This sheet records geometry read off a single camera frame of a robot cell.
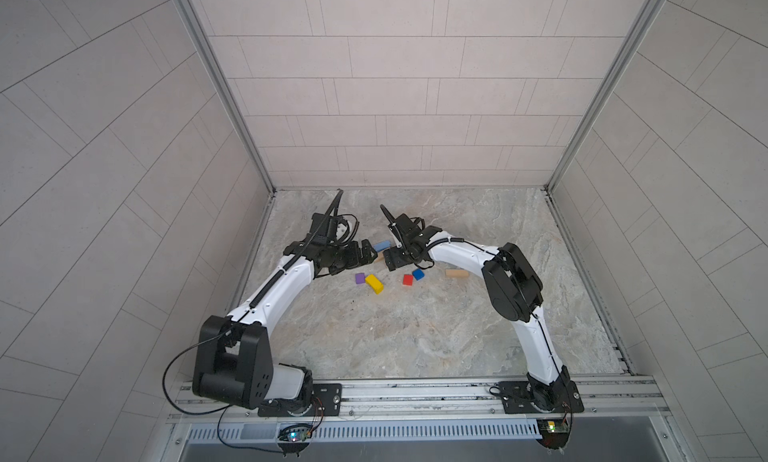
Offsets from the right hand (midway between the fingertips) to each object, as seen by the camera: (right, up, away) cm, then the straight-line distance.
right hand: (395, 258), depth 97 cm
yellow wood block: (-6, -7, -7) cm, 12 cm away
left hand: (-6, +4, -13) cm, 15 cm away
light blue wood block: (-5, +4, +1) cm, 6 cm away
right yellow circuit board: (+37, -35, -29) cm, 59 cm away
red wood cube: (+4, -6, -4) cm, 8 cm away
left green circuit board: (-21, -33, -32) cm, 51 cm away
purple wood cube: (-11, -5, -5) cm, 13 cm away
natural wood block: (-4, +2, -9) cm, 10 cm away
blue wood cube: (+7, -4, -3) cm, 9 cm away
